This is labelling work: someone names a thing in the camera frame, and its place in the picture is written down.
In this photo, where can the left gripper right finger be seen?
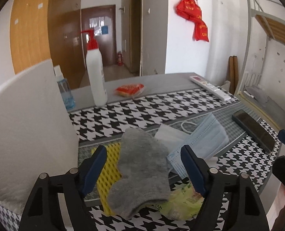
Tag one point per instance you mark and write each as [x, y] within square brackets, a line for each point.
[196, 168]

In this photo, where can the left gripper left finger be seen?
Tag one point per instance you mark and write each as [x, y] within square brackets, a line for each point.
[90, 170]

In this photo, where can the yellow foam mesh sleeve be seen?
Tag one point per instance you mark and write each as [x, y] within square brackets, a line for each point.
[109, 175]

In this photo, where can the light blue face mask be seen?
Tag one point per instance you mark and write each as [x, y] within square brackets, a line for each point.
[208, 138]

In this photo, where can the white tissue sheet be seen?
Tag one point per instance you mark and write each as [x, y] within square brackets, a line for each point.
[170, 137]

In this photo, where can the grey sock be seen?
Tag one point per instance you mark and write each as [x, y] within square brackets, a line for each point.
[144, 174]

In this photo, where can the houndstooth tablecloth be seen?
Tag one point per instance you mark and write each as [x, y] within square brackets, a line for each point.
[95, 126]

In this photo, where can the green tissue packet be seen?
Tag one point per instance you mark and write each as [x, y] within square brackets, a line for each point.
[184, 203]

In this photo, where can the black smartphone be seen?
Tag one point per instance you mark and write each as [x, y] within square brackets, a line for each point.
[255, 130]

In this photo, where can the white metal loft bed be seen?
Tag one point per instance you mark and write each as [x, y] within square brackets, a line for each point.
[262, 79]

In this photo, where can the blue spray bottle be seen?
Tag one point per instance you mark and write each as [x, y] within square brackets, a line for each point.
[64, 88]

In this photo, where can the white remote control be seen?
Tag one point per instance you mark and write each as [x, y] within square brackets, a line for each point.
[217, 92]

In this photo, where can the red snack packet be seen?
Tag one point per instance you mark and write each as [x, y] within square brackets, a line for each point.
[130, 90]

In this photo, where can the white red pump bottle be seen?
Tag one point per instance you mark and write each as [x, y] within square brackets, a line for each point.
[94, 66]

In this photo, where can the red fire extinguisher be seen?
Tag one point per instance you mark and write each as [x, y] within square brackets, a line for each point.
[120, 58]

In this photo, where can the wooden wardrobe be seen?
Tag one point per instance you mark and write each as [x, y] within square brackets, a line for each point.
[48, 29]

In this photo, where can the brown entrance door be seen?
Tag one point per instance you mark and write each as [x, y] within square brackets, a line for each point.
[103, 20]

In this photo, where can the red hanging bags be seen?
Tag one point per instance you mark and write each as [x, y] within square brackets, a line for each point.
[190, 11]

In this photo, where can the wooden rods by wall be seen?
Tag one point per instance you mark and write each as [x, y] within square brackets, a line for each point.
[233, 73]

